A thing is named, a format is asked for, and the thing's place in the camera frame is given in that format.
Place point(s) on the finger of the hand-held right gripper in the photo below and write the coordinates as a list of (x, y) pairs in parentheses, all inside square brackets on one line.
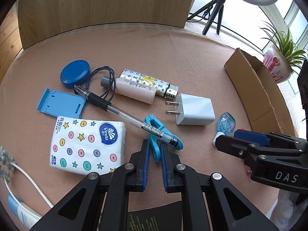
[(250, 137), (231, 145)]

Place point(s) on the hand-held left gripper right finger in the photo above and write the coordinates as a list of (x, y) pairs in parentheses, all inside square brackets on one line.
[(166, 170)]

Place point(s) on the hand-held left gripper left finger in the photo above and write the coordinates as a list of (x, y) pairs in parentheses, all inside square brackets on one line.
[(144, 166)]

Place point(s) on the blue correction tape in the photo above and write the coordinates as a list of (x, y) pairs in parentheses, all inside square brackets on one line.
[(226, 122)]

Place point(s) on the blue plastic clip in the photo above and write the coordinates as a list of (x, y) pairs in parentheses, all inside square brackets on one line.
[(150, 119)]

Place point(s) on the black card tag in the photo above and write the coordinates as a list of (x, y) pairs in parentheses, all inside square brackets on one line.
[(154, 217)]

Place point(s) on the cardboard box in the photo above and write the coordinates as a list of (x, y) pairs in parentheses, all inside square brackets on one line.
[(259, 89)]

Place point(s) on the grey small box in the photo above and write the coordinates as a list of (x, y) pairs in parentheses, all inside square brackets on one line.
[(195, 109)]

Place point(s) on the clear black gel pen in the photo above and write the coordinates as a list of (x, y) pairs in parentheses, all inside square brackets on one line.
[(125, 116)]

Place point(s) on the white patterned tissue packet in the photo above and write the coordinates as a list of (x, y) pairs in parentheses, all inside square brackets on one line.
[(84, 144)]

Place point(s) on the small pink lotion tube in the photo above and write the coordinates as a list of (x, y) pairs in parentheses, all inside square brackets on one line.
[(134, 90)]

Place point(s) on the patterned silver lighter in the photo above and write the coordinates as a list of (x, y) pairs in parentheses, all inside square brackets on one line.
[(154, 80)]

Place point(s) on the blue phone stand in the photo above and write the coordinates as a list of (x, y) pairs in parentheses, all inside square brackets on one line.
[(62, 103)]

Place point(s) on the blue round lid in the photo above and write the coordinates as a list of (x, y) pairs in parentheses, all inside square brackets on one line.
[(74, 73)]

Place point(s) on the white tube blue cap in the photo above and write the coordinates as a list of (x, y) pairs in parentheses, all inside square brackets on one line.
[(21, 214)]

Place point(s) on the person's right hand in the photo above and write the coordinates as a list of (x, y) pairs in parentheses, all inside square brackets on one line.
[(288, 207)]

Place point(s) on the potted spider plant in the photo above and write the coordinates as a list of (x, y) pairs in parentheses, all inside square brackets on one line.
[(276, 62)]

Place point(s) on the wooden board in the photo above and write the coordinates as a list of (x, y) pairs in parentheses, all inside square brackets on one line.
[(108, 4)]

